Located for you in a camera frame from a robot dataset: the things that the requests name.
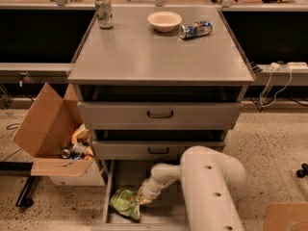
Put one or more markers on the small silver can in box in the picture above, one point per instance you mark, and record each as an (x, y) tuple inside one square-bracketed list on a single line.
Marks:
[(66, 153)]

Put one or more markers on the brown cardboard box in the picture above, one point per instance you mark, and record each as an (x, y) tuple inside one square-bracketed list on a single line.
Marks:
[(47, 129)]

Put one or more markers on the grey bottom drawer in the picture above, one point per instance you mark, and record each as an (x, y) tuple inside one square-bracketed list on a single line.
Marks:
[(166, 213)]

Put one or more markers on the brown cardboard sheet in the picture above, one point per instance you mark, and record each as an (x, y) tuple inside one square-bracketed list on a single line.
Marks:
[(286, 216)]

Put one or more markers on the grey top drawer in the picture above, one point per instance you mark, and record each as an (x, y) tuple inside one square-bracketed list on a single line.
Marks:
[(159, 116)]

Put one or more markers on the green jalapeno chip bag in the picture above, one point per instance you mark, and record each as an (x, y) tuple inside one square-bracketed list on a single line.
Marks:
[(126, 202)]

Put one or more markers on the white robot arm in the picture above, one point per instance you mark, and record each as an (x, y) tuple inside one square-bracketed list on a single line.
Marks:
[(207, 177)]

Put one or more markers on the black caster wheel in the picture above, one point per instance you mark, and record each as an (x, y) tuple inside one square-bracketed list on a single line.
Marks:
[(303, 171)]

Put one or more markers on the blue crushed soda can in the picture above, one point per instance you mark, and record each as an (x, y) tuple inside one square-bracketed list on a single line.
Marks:
[(195, 30)]

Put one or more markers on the white power strip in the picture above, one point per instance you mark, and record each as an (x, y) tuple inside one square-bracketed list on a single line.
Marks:
[(297, 65)]

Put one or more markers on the grey drawer cabinet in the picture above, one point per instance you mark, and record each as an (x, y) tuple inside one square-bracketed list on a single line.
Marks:
[(132, 62)]

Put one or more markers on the white green soda can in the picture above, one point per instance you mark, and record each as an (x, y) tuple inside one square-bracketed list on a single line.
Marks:
[(104, 13)]

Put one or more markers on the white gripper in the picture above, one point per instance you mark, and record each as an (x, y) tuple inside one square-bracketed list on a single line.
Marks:
[(148, 192)]

